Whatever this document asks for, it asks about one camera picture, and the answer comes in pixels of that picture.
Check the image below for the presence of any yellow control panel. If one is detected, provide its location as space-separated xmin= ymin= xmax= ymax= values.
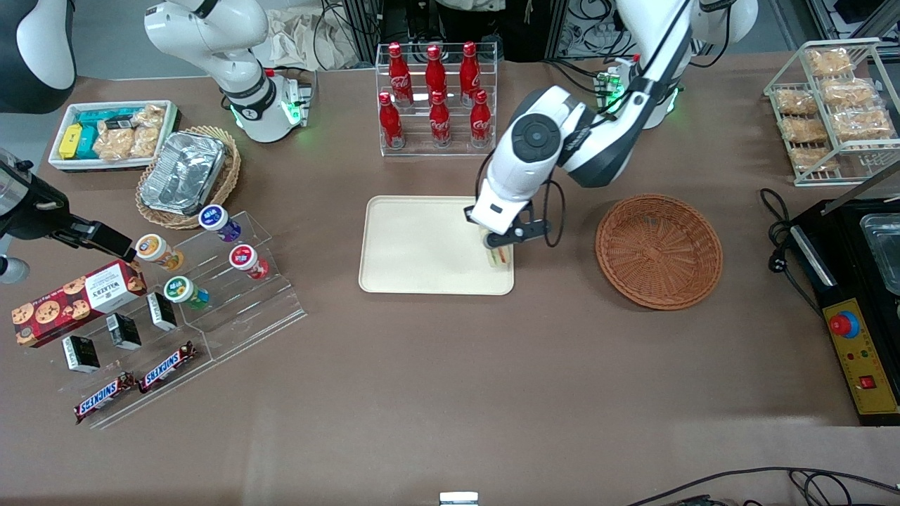
xmin=823 ymin=297 xmax=900 ymax=417

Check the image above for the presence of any red emergency stop button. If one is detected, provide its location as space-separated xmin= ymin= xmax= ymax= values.
xmin=829 ymin=310 xmax=861 ymax=339

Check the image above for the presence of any orange lid yogurt cup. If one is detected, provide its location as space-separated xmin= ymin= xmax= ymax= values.
xmin=135 ymin=233 xmax=186 ymax=273

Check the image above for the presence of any black power cable with plug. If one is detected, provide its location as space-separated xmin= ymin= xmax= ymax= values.
xmin=758 ymin=188 xmax=825 ymax=315

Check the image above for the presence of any black tabletop machine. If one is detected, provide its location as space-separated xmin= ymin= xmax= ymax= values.
xmin=786 ymin=160 xmax=900 ymax=427

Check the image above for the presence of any red cola bottle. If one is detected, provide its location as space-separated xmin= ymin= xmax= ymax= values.
xmin=428 ymin=90 xmax=453 ymax=148
xmin=425 ymin=44 xmax=449 ymax=106
xmin=388 ymin=42 xmax=414 ymax=108
xmin=378 ymin=92 xmax=406 ymax=150
xmin=459 ymin=41 xmax=482 ymax=108
xmin=469 ymin=89 xmax=492 ymax=149

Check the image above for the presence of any red lid yogurt cup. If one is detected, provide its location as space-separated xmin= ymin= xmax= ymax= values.
xmin=229 ymin=244 xmax=271 ymax=280

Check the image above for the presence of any white rectangular snack bin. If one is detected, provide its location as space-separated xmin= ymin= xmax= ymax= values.
xmin=47 ymin=100 xmax=181 ymax=174

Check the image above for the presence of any cream plastic tray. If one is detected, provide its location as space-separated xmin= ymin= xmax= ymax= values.
xmin=359 ymin=195 xmax=515 ymax=296

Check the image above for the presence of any aluminium foil tray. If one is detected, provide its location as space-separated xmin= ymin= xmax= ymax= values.
xmin=140 ymin=131 xmax=228 ymax=216

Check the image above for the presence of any clear acrylic bottle rack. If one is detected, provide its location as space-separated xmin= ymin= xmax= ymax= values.
xmin=375 ymin=42 xmax=499 ymax=157

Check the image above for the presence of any small black carton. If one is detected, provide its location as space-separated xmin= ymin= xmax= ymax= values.
xmin=105 ymin=313 xmax=143 ymax=351
xmin=146 ymin=291 xmax=179 ymax=332
xmin=61 ymin=335 xmax=101 ymax=374

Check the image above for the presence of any beige cloth bag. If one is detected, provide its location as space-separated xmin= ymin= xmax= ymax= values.
xmin=269 ymin=6 xmax=361 ymax=72

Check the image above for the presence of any green lid yogurt cup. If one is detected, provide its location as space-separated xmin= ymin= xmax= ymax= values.
xmin=163 ymin=275 xmax=211 ymax=311

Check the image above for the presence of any clear acrylic stepped display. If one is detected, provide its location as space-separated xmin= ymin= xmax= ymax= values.
xmin=134 ymin=210 xmax=309 ymax=361
xmin=59 ymin=295 xmax=213 ymax=430

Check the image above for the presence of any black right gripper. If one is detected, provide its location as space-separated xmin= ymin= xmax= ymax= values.
xmin=0 ymin=151 xmax=137 ymax=265

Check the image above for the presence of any white wire rack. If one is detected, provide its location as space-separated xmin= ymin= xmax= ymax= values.
xmin=764 ymin=38 xmax=900 ymax=188

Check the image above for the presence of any black cable at table edge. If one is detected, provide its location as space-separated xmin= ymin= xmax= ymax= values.
xmin=624 ymin=466 xmax=900 ymax=506

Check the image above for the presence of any purple lid yogurt cup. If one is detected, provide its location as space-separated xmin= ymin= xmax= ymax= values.
xmin=198 ymin=204 xmax=243 ymax=244

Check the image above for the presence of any oval tan wicker basket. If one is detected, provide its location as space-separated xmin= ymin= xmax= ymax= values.
xmin=135 ymin=126 xmax=242 ymax=231

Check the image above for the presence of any round brown wicker basket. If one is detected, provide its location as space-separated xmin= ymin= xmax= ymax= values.
xmin=595 ymin=194 xmax=724 ymax=311

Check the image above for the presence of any Snickers chocolate bar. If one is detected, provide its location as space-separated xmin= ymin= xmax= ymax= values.
xmin=73 ymin=372 xmax=137 ymax=425
xmin=137 ymin=341 xmax=198 ymax=394

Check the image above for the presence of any red Walkers cookie box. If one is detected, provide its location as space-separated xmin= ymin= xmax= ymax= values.
xmin=11 ymin=259 xmax=149 ymax=349

